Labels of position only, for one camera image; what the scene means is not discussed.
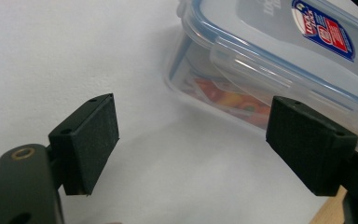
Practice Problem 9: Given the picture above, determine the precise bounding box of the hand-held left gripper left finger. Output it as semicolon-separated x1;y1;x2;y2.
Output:
48;92;120;197

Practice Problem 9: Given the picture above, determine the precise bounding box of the clear plastic food container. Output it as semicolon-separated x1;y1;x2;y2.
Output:
163;0;358;153

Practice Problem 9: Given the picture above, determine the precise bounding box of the colourful packet inside container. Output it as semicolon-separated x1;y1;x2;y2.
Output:
183;76;273;130

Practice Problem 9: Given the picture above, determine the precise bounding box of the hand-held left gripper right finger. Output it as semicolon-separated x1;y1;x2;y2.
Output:
265;95;358;198

